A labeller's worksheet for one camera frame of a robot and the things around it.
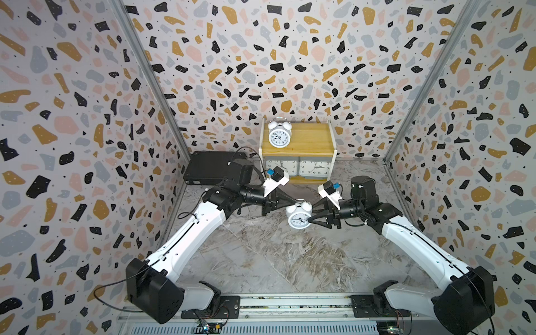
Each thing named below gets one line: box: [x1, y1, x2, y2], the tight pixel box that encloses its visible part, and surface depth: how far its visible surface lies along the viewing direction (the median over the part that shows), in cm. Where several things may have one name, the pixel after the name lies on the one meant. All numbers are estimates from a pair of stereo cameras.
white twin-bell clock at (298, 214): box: [286, 198, 313, 230], surface depth 68 cm
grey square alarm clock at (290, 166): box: [265, 159, 299, 177], surface depth 91 cm
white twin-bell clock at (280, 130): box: [268, 116, 293, 149], surface depth 77 cm
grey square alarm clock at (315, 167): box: [298, 156, 333, 180], surface depth 91 cm
